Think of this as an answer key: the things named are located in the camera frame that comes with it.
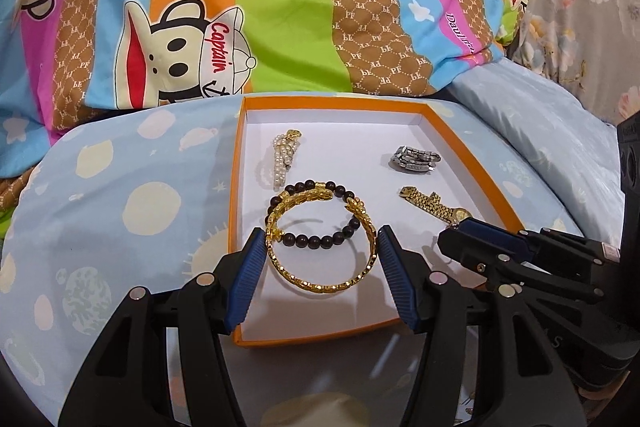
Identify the gold wristwatch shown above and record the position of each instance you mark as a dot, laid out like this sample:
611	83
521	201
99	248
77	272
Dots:
430	202

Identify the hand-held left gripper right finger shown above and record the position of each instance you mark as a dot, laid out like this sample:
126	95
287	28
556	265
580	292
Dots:
397	277

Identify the colourful striped cartoon blanket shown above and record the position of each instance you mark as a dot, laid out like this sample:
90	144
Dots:
300	7

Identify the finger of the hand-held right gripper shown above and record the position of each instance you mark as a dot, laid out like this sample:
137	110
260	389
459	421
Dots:
470	252
500	234

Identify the plain light blue pillow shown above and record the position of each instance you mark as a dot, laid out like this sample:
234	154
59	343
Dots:
540	132

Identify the orange cardboard box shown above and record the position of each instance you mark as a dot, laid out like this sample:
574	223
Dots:
325	314

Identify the silver metal watch band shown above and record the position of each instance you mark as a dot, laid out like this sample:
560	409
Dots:
415	161

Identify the gold bangle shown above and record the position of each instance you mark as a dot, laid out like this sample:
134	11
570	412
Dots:
273	234

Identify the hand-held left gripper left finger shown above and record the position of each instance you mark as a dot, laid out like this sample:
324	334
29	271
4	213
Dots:
247	277

